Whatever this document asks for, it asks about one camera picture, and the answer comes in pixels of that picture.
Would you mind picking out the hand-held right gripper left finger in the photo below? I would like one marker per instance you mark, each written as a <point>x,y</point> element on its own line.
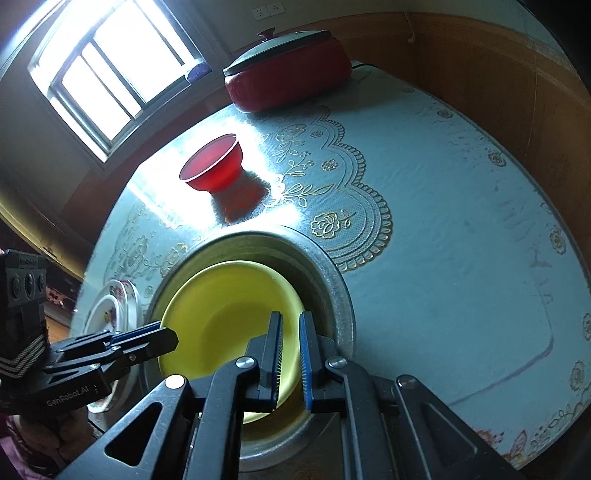
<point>277,350</point>

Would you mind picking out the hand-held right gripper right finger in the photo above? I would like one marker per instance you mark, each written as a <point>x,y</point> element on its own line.
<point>304,355</point>

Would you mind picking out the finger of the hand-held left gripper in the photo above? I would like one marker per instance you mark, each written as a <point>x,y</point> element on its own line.
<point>138,331</point>
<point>152,344</point>

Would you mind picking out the large white floral plate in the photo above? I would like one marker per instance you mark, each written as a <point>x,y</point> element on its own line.
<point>132,304</point>

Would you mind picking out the small white floral plate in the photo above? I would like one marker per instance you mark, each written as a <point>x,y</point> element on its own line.
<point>105,314</point>

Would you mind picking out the yellow plastic bowl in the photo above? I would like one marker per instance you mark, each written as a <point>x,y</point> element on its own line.
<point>217,314</point>

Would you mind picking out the stainless steel bowl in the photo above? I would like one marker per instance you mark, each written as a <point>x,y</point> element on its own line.
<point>325,277</point>

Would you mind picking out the person's left forearm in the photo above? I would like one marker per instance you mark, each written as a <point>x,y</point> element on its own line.
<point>18,457</point>

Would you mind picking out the dark wooden cabinet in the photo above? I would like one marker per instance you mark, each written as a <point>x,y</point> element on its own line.
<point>41,230</point>

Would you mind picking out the blue floral tablecloth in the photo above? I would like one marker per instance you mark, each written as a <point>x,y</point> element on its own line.
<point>438,230</point>

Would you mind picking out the red plastic bowl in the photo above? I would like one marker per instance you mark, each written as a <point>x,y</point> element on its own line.
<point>214,164</point>

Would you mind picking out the window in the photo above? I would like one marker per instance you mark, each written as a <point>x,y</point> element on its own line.
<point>115,69</point>

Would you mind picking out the purple item on windowsill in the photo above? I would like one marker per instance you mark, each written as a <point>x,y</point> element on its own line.
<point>198,72</point>

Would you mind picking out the red cooking pot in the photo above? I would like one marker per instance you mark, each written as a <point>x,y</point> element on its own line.
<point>295,74</point>

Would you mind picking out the dark pot lid red knob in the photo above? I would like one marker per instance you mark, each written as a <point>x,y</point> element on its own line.
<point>277,48</point>

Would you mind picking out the white wall socket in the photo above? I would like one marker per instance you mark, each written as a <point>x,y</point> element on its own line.
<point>260,13</point>
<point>277,8</point>

